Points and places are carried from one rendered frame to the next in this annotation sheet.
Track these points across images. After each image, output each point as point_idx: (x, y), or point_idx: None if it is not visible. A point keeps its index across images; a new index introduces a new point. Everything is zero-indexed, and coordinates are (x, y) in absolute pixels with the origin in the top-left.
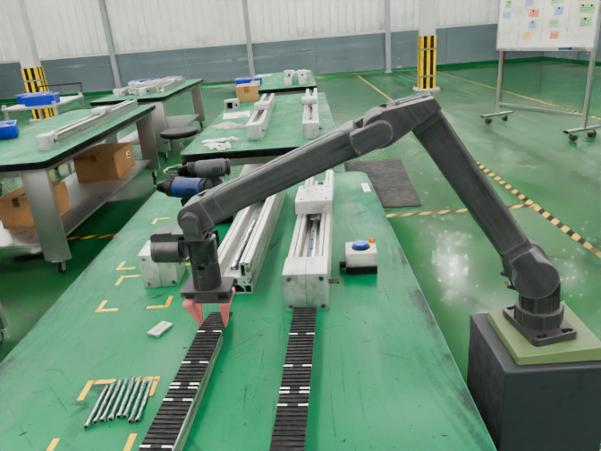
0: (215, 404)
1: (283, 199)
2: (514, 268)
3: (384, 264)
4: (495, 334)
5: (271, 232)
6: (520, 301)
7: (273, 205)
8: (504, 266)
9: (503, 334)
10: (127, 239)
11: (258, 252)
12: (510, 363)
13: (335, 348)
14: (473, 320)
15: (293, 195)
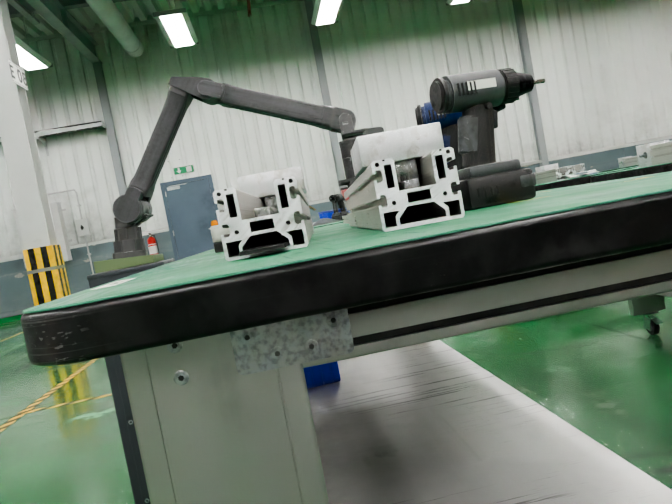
0: (344, 225)
1: (372, 221)
2: (150, 199)
3: (207, 254)
4: (159, 261)
5: (357, 219)
6: (139, 236)
7: (354, 186)
8: (145, 208)
9: (158, 254)
10: (616, 180)
11: (348, 204)
12: (167, 259)
13: None
14: (164, 261)
15: (355, 236)
